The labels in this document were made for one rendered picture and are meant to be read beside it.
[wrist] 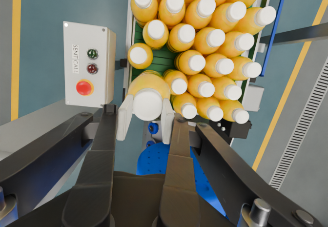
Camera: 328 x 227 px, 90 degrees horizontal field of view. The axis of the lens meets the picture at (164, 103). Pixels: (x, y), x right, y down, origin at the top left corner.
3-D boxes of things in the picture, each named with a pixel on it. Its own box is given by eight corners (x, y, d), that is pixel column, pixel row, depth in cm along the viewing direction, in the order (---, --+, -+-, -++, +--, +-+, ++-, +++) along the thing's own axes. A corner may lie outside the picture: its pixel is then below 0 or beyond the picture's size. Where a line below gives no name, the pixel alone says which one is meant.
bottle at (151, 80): (166, 72, 40) (177, 81, 22) (161, 100, 42) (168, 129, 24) (137, 68, 40) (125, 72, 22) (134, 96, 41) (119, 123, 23)
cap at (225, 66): (224, 55, 43) (227, 55, 41) (233, 67, 44) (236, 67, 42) (213, 65, 43) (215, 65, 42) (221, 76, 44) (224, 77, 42)
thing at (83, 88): (77, 93, 42) (75, 94, 41) (77, 79, 41) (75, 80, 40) (92, 95, 42) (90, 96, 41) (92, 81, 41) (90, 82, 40)
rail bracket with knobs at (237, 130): (213, 126, 69) (223, 137, 59) (216, 110, 67) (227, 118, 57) (235, 128, 69) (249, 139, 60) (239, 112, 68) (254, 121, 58)
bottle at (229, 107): (209, 110, 66) (229, 129, 48) (204, 94, 64) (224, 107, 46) (225, 105, 66) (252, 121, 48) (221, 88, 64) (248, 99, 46)
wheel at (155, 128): (153, 136, 59) (158, 135, 60) (155, 125, 57) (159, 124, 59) (146, 132, 62) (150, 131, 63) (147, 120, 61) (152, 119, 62)
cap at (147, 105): (164, 91, 23) (165, 93, 21) (159, 117, 24) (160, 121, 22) (135, 86, 22) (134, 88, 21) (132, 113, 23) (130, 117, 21)
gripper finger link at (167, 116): (166, 114, 15) (174, 115, 15) (163, 97, 22) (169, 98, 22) (162, 144, 16) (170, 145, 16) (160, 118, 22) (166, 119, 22)
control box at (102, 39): (81, 96, 52) (64, 105, 42) (81, 29, 47) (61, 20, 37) (113, 99, 53) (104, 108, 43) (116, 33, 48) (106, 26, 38)
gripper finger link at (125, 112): (124, 141, 15) (115, 140, 15) (132, 116, 22) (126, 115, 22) (126, 110, 14) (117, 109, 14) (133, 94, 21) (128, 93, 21)
